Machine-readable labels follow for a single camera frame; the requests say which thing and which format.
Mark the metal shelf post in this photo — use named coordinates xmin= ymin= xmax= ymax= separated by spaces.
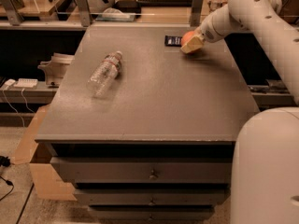
xmin=0 ymin=0 xmax=22 ymax=26
xmin=76 ymin=0 xmax=92 ymax=27
xmin=190 ymin=0 xmax=204 ymax=27

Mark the orange fruit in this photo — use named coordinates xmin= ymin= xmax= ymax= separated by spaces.
xmin=181 ymin=31 xmax=194 ymax=46

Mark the black pouch on shelf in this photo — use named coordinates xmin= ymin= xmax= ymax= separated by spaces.
xmin=113 ymin=0 xmax=141 ymax=16

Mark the black keyboard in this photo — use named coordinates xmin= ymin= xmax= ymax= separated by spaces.
xmin=137 ymin=0 xmax=192 ymax=7

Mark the beige bracket object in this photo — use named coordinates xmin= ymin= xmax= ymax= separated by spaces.
xmin=37 ymin=53 xmax=74 ymax=87

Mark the white cable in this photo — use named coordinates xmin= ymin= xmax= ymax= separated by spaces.
xmin=2 ymin=78 xmax=36 ymax=128

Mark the cardboard box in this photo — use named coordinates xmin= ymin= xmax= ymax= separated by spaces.
xmin=12 ymin=105 xmax=76 ymax=201

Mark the metal shelf post far left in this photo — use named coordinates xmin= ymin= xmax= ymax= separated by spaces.
xmin=0 ymin=0 xmax=22 ymax=26

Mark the black cable on floor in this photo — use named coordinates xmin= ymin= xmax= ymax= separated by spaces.
xmin=0 ymin=155 xmax=15 ymax=202

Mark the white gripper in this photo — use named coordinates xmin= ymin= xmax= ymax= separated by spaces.
xmin=181 ymin=11 xmax=231 ymax=54

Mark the white power strip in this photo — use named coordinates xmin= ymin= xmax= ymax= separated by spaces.
xmin=14 ymin=78 xmax=38 ymax=88

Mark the clear plastic water bottle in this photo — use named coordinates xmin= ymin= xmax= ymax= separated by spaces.
xmin=87 ymin=51 xmax=122 ymax=98

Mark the metal shelf post right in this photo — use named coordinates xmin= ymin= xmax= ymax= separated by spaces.
xmin=190 ymin=0 xmax=204 ymax=27

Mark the grey drawer cabinet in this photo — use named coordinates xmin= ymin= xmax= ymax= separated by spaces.
xmin=36 ymin=27 xmax=258 ymax=220

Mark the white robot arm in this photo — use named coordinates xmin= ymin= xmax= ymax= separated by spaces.
xmin=181 ymin=0 xmax=299 ymax=224

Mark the clear plastic bag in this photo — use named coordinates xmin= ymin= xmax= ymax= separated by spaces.
xmin=96 ymin=7 xmax=135 ymax=22

